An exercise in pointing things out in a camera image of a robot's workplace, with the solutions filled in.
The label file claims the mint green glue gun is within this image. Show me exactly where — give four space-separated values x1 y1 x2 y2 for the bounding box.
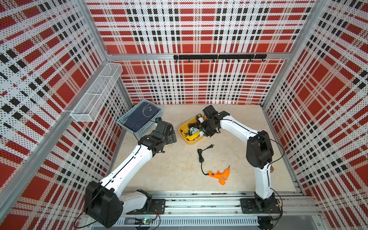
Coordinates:
188 127 200 136

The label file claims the dark blue folded cloth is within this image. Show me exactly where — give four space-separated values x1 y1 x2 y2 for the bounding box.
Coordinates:
123 102 160 132

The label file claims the black hook rail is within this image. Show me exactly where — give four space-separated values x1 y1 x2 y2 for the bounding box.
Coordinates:
173 54 267 61

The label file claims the green circuit board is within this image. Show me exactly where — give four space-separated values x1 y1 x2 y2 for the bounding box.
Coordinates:
134 218 152 225

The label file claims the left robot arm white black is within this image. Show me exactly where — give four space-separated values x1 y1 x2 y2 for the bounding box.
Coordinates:
84 119 177 228

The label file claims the light blue perforated basket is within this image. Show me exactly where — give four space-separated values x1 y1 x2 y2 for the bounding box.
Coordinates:
117 99 163 139

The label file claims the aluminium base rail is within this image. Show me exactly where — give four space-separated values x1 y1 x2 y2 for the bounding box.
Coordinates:
111 192 328 230

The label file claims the yellow plastic storage box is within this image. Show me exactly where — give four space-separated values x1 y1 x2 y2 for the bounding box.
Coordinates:
178 116 205 145

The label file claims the orange glue gun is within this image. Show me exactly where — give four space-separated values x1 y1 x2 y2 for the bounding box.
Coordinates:
209 166 230 185

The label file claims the white glue gun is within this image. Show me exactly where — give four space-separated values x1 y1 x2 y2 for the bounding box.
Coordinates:
197 117 208 137

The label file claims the yellow glue gun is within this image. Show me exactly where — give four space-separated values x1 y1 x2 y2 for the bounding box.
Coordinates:
182 131 200 141

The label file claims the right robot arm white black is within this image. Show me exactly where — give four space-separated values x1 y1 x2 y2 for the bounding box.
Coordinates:
201 105 275 211

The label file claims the white wire mesh shelf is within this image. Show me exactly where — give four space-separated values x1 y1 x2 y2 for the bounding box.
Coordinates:
71 63 122 122

